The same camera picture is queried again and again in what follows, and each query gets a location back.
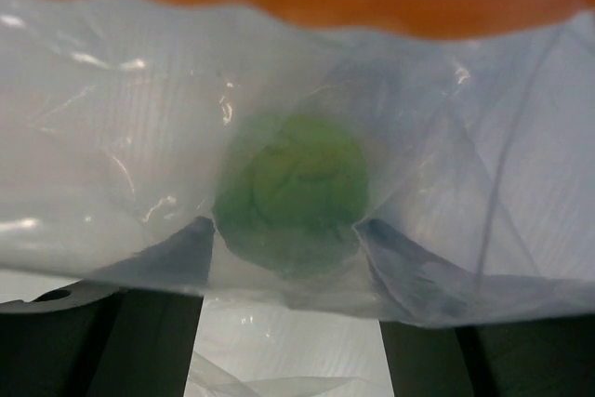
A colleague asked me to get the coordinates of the clear zip top bag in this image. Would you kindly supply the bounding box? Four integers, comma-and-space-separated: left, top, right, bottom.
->
0, 0, 595, 397

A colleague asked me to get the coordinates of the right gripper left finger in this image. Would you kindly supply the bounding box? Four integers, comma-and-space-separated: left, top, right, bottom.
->
27, 216, 218, 397

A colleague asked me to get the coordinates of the green fake lime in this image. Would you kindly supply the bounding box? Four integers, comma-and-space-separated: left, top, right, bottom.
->
212, 113, 369, 277

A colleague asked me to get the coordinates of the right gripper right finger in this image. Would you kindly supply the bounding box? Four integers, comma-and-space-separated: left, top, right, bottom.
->
357, 218, 493, 396

